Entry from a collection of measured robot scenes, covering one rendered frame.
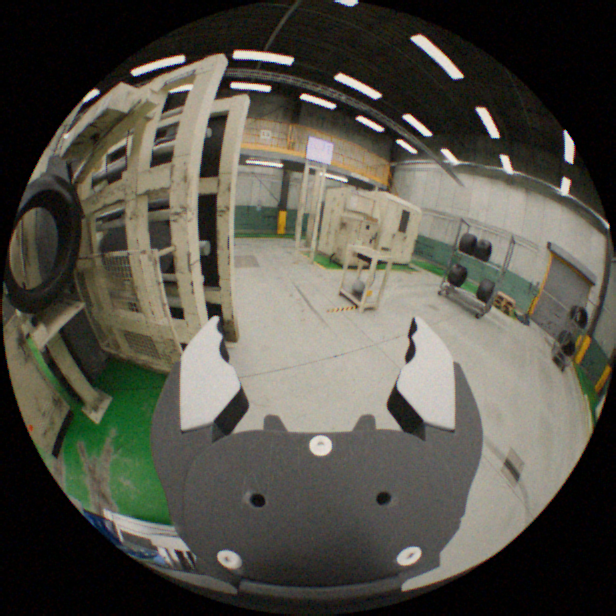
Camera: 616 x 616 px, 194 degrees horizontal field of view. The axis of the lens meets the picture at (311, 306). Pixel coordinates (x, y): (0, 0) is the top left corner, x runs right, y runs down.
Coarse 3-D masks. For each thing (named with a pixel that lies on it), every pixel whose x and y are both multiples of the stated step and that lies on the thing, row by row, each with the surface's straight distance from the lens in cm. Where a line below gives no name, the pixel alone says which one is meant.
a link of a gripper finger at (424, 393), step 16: (416, 320) 12; (416, 336) 11; (432, 336) 11; (416, 352) 9; (432, 352) 10; (448, 352) 10; (416, 368) 9; (432, 368) 9; (448, 368) 10; (400, 384) 8; (416, 384) 8; (432, 384) 8; (448, 384) 9; (400, 400) 8; (416, 400) 8; (432, 400) 8; (448, 400) 8; (400, 416) 8; (416, 416) 7; (432, 416) 7; (448, 416) 8
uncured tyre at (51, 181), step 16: (48, 176) 113; (32, 192) 108; (48, 192) 135; (64, 192) 112; (32, 208) 136; (48, 208) 137; (64, 208) 136; (16, 224) 133; (64, 224) 138; (80, 224) 116; (64, 240) 138; (80, 240) 116; (64, 256) 136; (64, 272) 109; (16, 288) 103; (48, 288) 106; (64, 288) 113; (16, 304) 106; (32, 304) 105; (48, 304) 110
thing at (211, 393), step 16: (208, 336) 11; (224, 336) 13; (192, 352) 10; (208, 352) 10; (224, 352) 10; (192, 368) 9; (208, 368) 9; (224, 368) 8; (192, 384) 8; (208, 384) 8; (224, 384) 8; (240, 384) 8; (192, 400) 8; (208, 400) 8; (224, 400) 7; (240, 400) 8; (192, 416) 7; (208, 416) 7; (224, 416) 7; (240, 416) 8; (224, 432) 8
